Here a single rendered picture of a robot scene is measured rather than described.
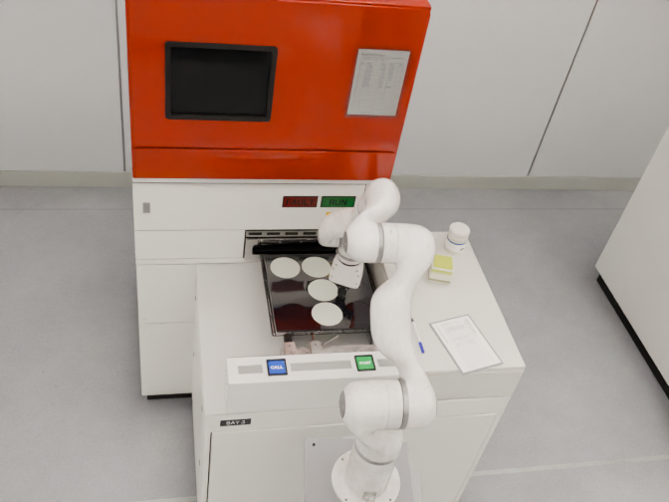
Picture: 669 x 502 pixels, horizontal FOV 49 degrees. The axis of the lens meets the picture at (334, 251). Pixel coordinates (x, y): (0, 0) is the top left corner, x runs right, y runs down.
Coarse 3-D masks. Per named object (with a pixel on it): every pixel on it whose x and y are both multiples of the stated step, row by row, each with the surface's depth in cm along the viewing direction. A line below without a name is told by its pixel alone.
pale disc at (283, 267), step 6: (282, 258) 253; (288, 258) 254; (276, 264) 251; (282, 264) 251; (288, 264) 252; (294, 264) 252; (276, 270) 249; (282, 270) 249; (288, 270) 250; (294, 270) 250; (282, 276) 247; (288, 276) 247; (294, 276) 248
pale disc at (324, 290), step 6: (312, 282) 247; (318, 282) 247; (324, 282) 248; (330, 282) 248; (312, 288) 245; (318, 288) 245; (324, 288) 246; (330, 288) 246; (336, 288) 246; (312, 294) 243; (318, 294) 243; (324, 294) 244; (330, 294) 244; (336, 294) 244; (324, 300) 242; (330, 300) 242
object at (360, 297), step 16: (272, 256) 253; (288, 256) 255; (304, 256) 256; (320, 256) 257; (272, 272) 248; (304, 272) 250; (272, 288) 242; (288, 288) 243; (304, 288) 244; (352, 288) 248; (368, 288) 249; (272, 304) 237; (288, 304) 238; (304, 304) 239; (336, 304) 241; (352, 304) 242; (368, 304) 243; (288, 320) 233; (304, 320) 234; (352, 320) 237; (368, 320) 238
